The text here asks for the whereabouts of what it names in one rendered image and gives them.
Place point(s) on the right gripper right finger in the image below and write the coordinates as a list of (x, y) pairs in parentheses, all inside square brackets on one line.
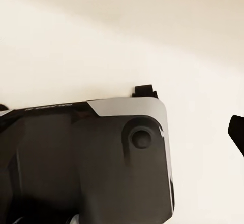
[(236, 131)]

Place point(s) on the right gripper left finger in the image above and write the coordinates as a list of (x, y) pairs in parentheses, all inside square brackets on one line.
[(12, 132)]

